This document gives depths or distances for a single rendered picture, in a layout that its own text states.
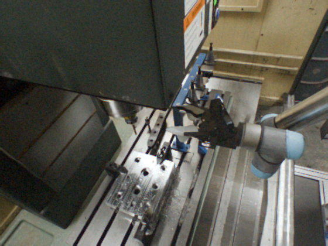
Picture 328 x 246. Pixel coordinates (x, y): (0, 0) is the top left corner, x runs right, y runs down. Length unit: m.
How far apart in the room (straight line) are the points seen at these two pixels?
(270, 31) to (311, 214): 1.32
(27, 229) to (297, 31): 2.03
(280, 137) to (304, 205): 1.38
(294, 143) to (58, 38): 0.58
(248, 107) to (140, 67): 1.32
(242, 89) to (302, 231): 1.08
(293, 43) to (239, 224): 1.10
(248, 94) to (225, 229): 0.96
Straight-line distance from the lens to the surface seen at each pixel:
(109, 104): 0.58
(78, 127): 1.18
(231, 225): 1.19
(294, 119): 0.71
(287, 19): 1.51
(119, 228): 1.04
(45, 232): 1.57
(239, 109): 1.61
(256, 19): 1.50
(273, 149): 0.61
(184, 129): 0.58
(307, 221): 1.92
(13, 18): 0.52
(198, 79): 1.01
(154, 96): 0.40
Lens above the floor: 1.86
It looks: 49 degrees down
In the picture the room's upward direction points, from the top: 10 degrees counter-clockwise
